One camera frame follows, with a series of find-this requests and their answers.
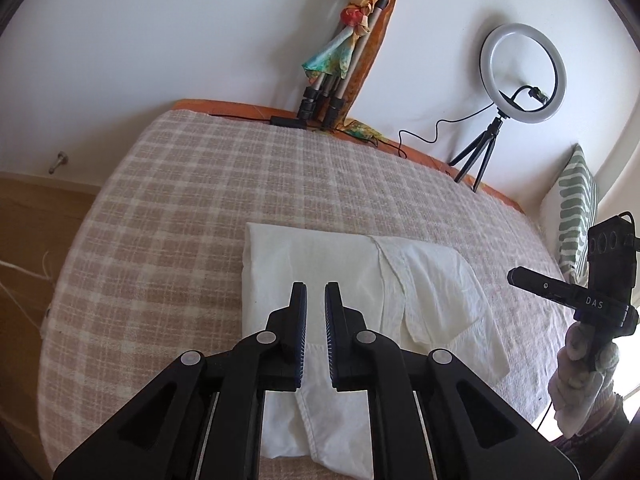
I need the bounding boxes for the orange patterned cloth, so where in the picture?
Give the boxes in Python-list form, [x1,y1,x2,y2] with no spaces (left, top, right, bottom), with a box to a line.
[340,0,401,143]

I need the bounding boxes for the silver folded tripod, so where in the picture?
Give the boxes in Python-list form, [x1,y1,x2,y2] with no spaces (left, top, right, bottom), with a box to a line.
[298,0,391,131]

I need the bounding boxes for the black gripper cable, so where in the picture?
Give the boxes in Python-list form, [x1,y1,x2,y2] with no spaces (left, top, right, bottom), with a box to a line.
[537,401,556,434]

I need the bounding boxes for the person's right hand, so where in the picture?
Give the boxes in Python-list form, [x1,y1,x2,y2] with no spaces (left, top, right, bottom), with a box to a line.
[547,320,621,436]

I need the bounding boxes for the colourful silk scarf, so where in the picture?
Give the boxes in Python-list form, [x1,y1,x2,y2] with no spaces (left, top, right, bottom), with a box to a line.
[300,0,401,81]

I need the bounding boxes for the green striped white pillow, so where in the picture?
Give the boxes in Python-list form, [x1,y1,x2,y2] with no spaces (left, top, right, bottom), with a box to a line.
[540,143,598,281]

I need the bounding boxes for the beige checked blanket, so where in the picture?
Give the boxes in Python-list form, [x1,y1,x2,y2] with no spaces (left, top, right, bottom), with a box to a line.
[37,110,576,480]

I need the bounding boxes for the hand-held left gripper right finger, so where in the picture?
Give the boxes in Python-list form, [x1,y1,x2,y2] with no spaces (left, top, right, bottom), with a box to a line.
[324,281,571,480]

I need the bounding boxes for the black ring light cable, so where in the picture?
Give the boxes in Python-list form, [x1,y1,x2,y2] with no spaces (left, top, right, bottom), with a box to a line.
[398,87,546,159]

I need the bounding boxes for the ring light on black tripod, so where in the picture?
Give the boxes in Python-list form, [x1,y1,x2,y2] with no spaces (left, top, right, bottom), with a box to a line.
[447,22,567,193]

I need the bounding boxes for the white shirt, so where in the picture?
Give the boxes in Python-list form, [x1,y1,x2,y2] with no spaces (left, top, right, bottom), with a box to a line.
[241,222,511,478]

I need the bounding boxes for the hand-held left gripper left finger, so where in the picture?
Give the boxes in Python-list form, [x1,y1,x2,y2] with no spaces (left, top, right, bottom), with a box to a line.
[52,282,308,480]

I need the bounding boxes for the person's right forearm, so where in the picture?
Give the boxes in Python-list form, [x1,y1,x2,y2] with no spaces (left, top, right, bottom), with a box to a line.
[550,385,632,461]

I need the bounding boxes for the thin white cord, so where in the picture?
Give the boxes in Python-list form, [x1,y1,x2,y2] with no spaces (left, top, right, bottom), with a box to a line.
[0,251,58,322]

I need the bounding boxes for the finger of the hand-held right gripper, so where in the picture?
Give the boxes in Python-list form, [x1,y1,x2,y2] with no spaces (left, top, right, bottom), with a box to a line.
[506,266,583,308]

